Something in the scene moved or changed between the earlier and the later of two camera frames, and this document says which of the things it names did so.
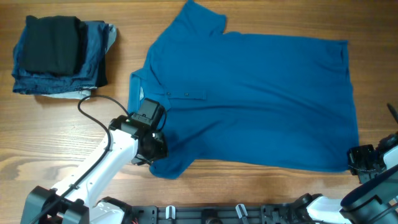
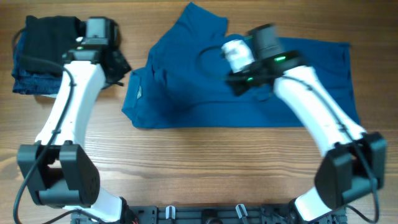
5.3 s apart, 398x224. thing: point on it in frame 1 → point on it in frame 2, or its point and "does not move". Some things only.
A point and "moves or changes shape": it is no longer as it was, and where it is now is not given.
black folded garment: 53,45 does not move
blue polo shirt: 247,99 moves or changes shape
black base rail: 219,214 does not move
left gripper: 161,153 → 126,70
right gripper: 353,154 → 237,78
